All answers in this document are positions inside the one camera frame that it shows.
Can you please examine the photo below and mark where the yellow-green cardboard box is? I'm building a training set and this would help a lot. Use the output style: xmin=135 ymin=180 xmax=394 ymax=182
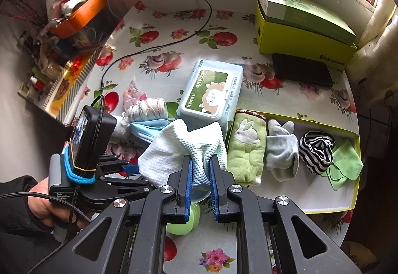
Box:
xmin=255 ymin=0 xmax=358 ymax=72

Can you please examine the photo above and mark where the person's left hand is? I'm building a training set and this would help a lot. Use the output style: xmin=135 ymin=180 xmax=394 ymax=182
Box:
xmin=28 ymin=180 xmax=56 ymax=228

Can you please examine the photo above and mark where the pink plastic packet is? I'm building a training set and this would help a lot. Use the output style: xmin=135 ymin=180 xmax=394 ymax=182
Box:
xmin=122 ymin=76 xmax=147 ymax=107

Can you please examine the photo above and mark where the orange basket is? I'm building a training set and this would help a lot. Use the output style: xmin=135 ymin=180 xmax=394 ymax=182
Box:
xmin=50 ymin=0 xmax=108 ymax=38

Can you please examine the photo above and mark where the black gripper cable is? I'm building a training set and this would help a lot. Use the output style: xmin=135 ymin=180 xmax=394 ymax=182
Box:
xmin=0 ymin=94 xmax=106 ymax=265

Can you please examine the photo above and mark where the green rabbit towel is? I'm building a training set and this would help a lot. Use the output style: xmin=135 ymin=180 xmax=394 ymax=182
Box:
xmin=226 ymin=109 xmax=268 ymax=185

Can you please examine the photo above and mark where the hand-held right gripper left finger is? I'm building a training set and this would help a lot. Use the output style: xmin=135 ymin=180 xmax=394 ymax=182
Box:
xmin=37 ymin=155 xmax=193 ymax=274

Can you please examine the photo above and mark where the black white striped sock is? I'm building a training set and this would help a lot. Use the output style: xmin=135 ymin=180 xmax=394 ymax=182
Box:
xmin=298 ymin=130 xmax=336 ymax=176

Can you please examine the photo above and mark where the green round container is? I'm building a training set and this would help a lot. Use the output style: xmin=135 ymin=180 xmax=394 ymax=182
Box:
xmin=166 ymin=202 xmax=201 ymax=235

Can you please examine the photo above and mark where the white ribbed sock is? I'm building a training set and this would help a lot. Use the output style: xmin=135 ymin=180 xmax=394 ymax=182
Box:
xmin=137 ymin=119 xmax=227 ymax=197

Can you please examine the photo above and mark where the person's left forearm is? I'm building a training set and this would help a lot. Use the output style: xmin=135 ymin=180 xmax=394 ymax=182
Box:
xmin=0 ymin=175 xmax=63 ymax=274

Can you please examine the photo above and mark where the cluttered side shelf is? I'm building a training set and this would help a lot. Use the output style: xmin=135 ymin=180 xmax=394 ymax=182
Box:
xmin=19 ymin=30 xmax=78 ymax=97

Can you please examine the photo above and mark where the wet wipes pack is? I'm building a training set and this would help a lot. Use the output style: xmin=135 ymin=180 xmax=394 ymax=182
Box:
xmin=177 ymin=59 xmax=244 ymax=125

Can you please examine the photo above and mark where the blue face mask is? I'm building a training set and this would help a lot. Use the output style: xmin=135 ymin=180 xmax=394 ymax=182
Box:
xmin=129 ymin=119 xmax=171 ymax=144

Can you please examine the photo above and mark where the green microfiber cloth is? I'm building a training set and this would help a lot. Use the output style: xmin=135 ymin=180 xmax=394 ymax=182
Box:
xmin=320 ymin=138 xmax=364 ymax=190

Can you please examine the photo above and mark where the white gauze cloth bundle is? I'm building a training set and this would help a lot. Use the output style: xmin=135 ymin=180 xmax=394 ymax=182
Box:
xmin=123 ymin=98 xmax=168 ymax=122

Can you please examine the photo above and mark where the yellow-green tray box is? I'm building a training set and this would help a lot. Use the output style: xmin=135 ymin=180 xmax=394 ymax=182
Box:
xmin=225 ymin=109 xmax=362 ymax=215

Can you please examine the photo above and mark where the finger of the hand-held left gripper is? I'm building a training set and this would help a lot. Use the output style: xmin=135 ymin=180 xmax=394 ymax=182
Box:
xmin=98 ymin=154 xmax=139 ymax=175
xmin=102 ymin=176 xmax=156 ymax=197

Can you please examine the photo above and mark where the white and green box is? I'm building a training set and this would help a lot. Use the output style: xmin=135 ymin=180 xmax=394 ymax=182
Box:
xmin=257 ymin=0 xmax=356 ymax=44

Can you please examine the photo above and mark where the black case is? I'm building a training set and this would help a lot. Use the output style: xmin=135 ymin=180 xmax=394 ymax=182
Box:
xmin=271 ymin=53 xmax=335 ymax=87

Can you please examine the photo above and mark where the tomato print tablecloth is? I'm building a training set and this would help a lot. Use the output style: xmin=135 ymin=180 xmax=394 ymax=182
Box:
xmin=62 ymin=5 xmax=358 ymax=274

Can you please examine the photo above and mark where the clear round plastic container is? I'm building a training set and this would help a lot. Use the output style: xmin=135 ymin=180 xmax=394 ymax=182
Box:
xmin=190 ymin=187 xmax=212 ymax=204

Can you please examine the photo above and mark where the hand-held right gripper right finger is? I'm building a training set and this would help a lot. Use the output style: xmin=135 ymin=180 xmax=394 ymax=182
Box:
xmin=209 ymin=157 xmax=363 ymax=274

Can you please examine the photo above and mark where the white balled sock pair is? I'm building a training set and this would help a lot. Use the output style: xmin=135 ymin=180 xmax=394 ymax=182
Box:
xmin=265 ymin=119 xmax=300 ymax=183

